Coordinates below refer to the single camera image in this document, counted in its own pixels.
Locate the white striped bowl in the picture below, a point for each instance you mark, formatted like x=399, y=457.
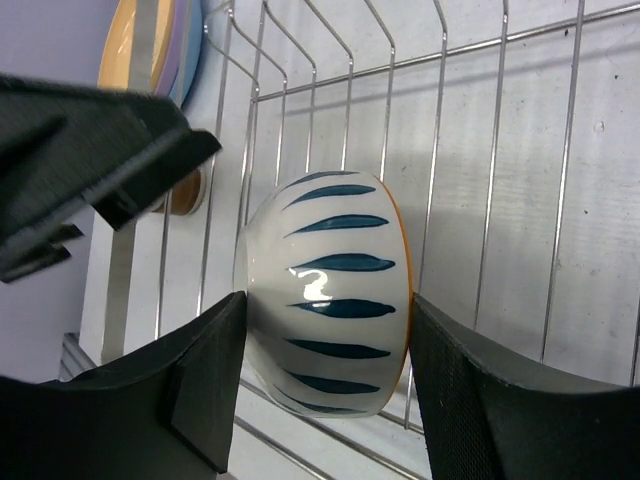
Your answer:
x=325, y=267

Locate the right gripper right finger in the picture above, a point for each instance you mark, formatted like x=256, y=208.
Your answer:
x=491, y=413

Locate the white brown cup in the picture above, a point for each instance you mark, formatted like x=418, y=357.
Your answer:
x=186, y=196

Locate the wire dish rack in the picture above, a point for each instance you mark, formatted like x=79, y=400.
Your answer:
x=508, y=132

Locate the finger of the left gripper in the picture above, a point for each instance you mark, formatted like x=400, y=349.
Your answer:
x=65, y=147

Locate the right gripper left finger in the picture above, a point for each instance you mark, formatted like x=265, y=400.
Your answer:
x=164, y=411

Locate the blue plate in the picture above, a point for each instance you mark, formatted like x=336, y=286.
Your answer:
x=195, y=35

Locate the purple plate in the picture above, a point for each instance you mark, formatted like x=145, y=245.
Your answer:
x=172, y=59

